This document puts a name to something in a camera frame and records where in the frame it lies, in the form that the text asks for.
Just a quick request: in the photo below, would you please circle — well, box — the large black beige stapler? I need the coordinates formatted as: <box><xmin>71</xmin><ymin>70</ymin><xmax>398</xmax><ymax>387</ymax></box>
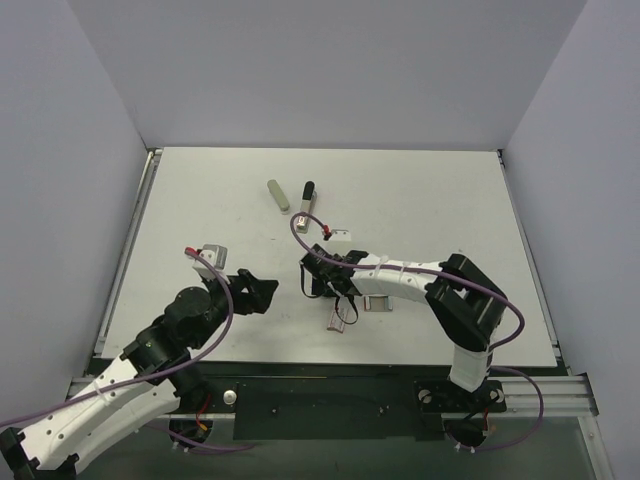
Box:
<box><xmin>295</xmin><ymin>180</ymin><xmax>317</xmax><ymax>234</ymax></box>

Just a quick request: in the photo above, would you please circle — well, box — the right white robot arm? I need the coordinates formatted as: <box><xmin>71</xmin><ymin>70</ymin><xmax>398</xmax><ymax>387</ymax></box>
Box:
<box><xmin>300</xmin><ymin>244</ymin><xmax>506</xmax><ymax>409</ymax></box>

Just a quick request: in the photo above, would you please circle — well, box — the red white staple box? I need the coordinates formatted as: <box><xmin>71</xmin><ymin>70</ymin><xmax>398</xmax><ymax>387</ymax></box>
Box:
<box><xmin>326</xmin><ymin>307</ymin><xmax>349</xmax><ymax>334</ymax></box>

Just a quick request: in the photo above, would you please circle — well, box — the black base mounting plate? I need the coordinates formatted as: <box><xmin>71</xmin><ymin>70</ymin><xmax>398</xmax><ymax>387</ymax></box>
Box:
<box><xmin>170</xmin><ymin>361</ymin><xmax>506</xmax><ymax>442</ymax></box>

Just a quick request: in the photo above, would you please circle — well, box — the aluminium frame rail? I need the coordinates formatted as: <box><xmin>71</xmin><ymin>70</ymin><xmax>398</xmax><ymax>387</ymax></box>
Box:
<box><xmin>84</xmin><ymin>148</ymin><xmax>163</xmax><ymax>372</ymax></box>

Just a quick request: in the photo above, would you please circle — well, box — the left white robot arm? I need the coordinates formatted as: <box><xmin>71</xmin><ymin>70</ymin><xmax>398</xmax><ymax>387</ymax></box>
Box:
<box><xmin>1</xmin><ymin>269</ymin><xmax>279</xmax><ymax>479</ymax></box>

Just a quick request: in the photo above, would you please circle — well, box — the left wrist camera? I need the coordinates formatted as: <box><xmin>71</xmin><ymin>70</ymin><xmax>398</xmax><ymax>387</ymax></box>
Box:
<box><xmin>185</xmin><ymin>244</ymin><xmax>228</xmax><ymax>280</ymax></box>

